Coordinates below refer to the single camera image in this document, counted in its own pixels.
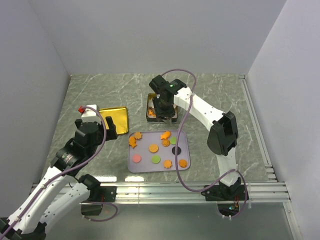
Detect green round cookie lower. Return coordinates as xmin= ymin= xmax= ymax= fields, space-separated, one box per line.
xmin=151 ymin=155 xmax=161 ymax=164

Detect orange waffle cookie centre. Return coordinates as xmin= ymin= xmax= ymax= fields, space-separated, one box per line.
xmin=148 ymin=144 xmax=159 ymax=154

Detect orange fish cookie top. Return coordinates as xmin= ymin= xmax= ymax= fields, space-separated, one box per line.
xmin=160 ymin=131 xmax=171 ymax=140

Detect gold cookie tin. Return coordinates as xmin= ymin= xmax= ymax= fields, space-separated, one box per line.
xmin=146 ymin=93 xmax=178 ymax=124

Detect lavender tray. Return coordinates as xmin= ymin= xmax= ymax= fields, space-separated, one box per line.
xmin=127 ymin=130 xmax=191 ymax=173

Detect orange fish cookie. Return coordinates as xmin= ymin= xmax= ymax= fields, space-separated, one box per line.
xmin=147 ymin=107 xmax=156 ymax=118
xmin=160 ymin=131 xmax=171 ymax=140
xmin=128 ymin=136 xmax=137 ymax=149

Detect pink round cookie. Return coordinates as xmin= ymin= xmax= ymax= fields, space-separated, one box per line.
xmin=132 ymin=154 xmax=142 ymax=164

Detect orange swirl cookie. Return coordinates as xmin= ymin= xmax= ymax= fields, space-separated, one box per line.
xmin=162 ymin=139 xmax=171 ymax=147

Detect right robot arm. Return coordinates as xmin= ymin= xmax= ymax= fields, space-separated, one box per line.
xmin=149 ymin=75 xmax=241 ymax=200

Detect orange flower cookie top-left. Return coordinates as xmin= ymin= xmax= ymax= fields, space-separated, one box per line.
xmin=134 ymin=132 xmax=142 ymax=140

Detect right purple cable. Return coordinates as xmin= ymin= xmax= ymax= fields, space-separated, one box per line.
xmin=159 ymin=68 xmax=251 ymax=220

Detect orange flower cookie lower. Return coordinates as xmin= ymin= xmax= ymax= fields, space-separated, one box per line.
xmin=163 ymin=159 xmax=173 ymax=169

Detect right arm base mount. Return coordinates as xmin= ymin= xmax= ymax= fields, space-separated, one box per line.
xmin=201 ymin=178 xmax=249 ymax=220

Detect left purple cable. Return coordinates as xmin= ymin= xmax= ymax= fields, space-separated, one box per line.
xmin=0 ymin=105 xmax=119 ymax=238

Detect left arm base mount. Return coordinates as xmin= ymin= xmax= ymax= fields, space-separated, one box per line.
xmin=80 ymin=186 xmax=119 ymax=222

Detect green round cookie upper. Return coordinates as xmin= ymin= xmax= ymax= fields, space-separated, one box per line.
xmin=169 ymin=136 xmax=177 ymax=145

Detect orange flower cookie corner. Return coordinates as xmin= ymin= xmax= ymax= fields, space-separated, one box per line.
xmin=178 ymin=159 xmax=188 ymax=169

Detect metal tongs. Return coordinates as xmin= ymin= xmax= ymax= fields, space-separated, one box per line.
xmin=161 ymin=116 xmax=172 ymax=125

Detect green round cookie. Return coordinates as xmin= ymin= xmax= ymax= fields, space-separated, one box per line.
xmin=151 ymin=155 xmax=161 ymax=164
xmin=169 ymin=136 xmax=177 ymax=145

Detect purple cable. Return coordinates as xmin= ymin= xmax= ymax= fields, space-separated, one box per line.
xmin=159 ymin=68 xmax=251 ymax=220
xmin=0 ymin=105 xmax=119 ymax=238

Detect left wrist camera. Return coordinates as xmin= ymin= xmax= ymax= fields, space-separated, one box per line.
xmin=78 ymin=106 xmax=101 ymax=123

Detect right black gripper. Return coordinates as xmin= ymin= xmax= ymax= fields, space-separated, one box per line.
xmin=152 ymin=95 xmax=176 ymax=121

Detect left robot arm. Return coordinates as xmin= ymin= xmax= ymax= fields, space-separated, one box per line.
xmin=0 ymin=116 xmax=117 ymax=240

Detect gold tin lid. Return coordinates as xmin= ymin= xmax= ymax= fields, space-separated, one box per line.
xmin=99 ymin=106 xmax=129 ymax=135

